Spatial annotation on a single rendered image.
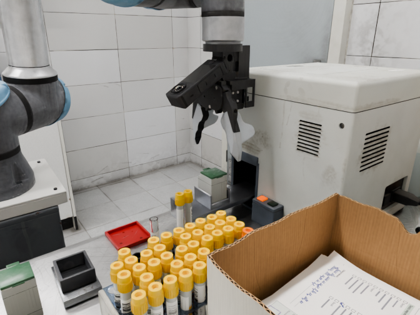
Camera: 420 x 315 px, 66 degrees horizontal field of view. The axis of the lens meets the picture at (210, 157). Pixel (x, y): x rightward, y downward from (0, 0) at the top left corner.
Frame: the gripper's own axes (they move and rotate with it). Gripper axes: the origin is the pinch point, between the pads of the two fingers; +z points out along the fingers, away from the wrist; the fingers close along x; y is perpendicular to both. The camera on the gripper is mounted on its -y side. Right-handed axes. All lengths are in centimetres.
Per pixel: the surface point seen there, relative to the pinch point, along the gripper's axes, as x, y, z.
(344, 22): 60, 135, -28
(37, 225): 25.9, -29.8, 18.2
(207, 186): -0.7, -2.1, 6.6
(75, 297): -6.9, -30.2, 13.5
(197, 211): -1.5, -5.0, 10.9
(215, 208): -2.6, -1.5, 10.9
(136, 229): 5.5, -15.1, 14.7
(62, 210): 159, -1, 84
